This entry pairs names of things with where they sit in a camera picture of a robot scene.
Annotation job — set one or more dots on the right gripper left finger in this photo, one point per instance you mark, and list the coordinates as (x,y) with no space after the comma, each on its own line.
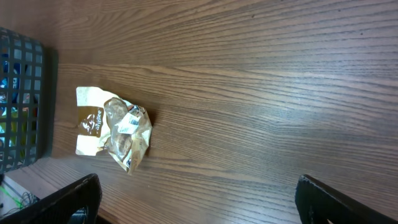
(78,202)

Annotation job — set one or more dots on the grey plastic basket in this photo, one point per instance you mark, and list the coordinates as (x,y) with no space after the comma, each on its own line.
(29,72)

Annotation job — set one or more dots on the beige brown cookie bag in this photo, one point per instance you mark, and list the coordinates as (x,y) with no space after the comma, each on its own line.
(108,123)

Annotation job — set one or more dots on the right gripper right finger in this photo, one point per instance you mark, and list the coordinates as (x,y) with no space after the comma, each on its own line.
(317,202)

